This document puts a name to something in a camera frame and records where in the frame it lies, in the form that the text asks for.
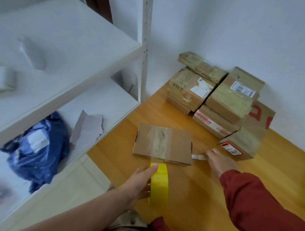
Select person's red top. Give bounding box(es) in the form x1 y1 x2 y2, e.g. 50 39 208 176
148 217 170 231

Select cardboard box with barcode label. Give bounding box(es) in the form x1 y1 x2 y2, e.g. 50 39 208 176
205 67 265 125

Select person's left hand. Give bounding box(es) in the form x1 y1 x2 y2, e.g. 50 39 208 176
118 163 159 208

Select person's beige trousers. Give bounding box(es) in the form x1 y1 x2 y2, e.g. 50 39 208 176
106 210 153 231

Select blue plastic parcel bag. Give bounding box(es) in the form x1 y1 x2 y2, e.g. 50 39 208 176
0 111 71 194

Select person's right forearm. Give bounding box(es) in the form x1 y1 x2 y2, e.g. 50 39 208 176
219 170 305 231

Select thin plain cardboard box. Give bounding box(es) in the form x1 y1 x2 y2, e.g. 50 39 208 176
166 95 191 116

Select cardboard box with torn label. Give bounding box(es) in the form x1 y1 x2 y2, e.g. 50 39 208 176
167 69 216 112

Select cardboard box with red-white tape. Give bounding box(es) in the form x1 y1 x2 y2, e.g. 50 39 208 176
192 105 241 139

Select long tape-wrapped cardboard box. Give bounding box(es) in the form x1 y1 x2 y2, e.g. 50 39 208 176
177 52 228 84

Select white metal shelf unit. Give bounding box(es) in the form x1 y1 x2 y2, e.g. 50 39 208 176
0 0 153 231

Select flat taped cardboard box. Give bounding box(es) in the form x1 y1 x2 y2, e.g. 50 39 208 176
132 123 193 165

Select dark brown door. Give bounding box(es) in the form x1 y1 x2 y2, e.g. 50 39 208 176
85 0 114 24

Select yellow packing tape roll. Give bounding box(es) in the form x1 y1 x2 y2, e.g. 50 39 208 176
149 162 169 205

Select cardboard box with red print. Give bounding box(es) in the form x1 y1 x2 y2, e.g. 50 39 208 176
219 100 276 161

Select grey paper mailer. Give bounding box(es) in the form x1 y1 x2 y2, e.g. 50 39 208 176
69 110 104 149

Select person's right hand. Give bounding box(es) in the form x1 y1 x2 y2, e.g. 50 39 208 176
205 148 239 178

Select person's left forearm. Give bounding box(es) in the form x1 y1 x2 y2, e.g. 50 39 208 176
23 188 134 231

